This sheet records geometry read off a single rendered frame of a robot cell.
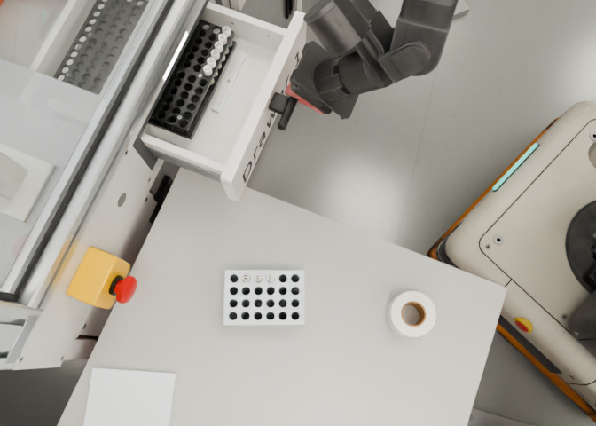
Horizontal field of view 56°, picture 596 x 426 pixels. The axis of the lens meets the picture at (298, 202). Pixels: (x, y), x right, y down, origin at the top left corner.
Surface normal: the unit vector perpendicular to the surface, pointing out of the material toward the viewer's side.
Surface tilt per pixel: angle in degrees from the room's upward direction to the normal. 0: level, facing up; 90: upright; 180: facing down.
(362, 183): 0
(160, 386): 0
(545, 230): 0
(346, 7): 63
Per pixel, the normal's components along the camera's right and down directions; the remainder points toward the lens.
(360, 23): -0.32, 0.68
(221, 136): 0.01, -0.25
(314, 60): 0.54, 0.00
